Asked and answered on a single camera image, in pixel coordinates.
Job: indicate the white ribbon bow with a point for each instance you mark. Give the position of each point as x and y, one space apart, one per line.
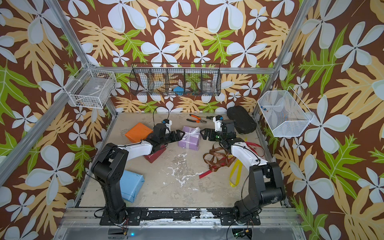
192 133

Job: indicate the blue item in basket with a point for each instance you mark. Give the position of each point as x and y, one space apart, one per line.
179 91

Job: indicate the lilac gift box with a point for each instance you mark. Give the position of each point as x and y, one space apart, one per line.
189 139

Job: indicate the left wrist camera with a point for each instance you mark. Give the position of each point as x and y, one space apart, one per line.
168 124

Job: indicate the brown ribbon bow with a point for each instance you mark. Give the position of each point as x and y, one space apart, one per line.
217 157

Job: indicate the orange handled pliers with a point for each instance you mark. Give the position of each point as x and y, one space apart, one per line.
198 119

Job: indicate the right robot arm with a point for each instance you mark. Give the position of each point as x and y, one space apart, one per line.
265 182

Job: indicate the black wire basket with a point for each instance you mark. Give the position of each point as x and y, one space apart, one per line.
197 79

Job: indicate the white mesh basket right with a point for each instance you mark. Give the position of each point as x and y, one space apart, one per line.
285 113

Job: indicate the magenta gift box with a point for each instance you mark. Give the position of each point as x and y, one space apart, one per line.
152 157

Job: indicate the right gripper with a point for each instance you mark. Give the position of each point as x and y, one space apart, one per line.
207 130

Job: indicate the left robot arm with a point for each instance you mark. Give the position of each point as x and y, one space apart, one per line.
109 165

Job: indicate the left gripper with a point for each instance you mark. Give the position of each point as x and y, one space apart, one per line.
175 139

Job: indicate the yellow ribbon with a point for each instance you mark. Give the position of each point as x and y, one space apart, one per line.
236 172

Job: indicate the orange gift box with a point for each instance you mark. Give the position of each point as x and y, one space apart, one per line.
138 132

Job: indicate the black oval case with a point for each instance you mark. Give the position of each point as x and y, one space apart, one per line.
244 123

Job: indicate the red ribbon bow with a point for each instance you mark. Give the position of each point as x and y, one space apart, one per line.
210 172

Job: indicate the blue gift box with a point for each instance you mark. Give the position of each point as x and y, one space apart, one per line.
131 184

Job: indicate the white wire basket left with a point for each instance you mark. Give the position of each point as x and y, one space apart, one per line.
92 88

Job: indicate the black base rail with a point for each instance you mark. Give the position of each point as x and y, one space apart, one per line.
222 216

